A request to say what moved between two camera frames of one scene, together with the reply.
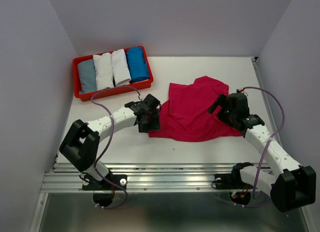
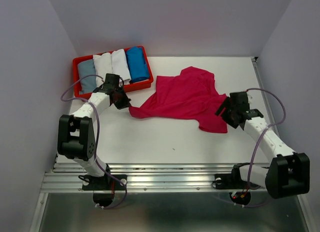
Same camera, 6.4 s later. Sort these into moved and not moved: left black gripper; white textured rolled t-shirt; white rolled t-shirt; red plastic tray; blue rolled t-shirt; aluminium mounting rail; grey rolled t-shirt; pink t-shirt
Moved: red plastic tray; pink t-shirt; left black gripper
Not moved: grey rolled t-shirt; aluminium mounting rail; white rolled t-shirt; white textured rolled t-shirt; blue rolled t-shirt
